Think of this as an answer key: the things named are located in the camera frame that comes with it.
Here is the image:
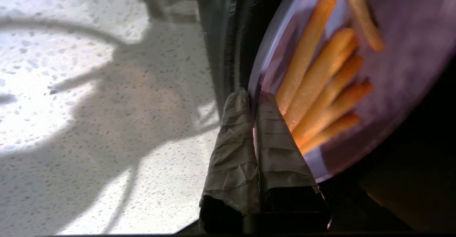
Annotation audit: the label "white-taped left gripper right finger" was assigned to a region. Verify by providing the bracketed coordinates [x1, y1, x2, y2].
[254, 91, 331, 215]

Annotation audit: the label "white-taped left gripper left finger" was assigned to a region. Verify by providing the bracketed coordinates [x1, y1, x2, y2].
[199, 89, 263, 234]

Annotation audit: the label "purple plate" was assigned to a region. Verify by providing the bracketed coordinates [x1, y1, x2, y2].
[248, 0, 456, 184]

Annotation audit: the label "orange carrot sticks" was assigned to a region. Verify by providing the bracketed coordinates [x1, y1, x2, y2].
[275, 0, 337, 114]
[321, 37, 359, 81]

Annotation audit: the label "black induction cooktop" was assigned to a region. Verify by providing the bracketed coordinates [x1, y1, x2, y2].
[194, 0, 456, 235]

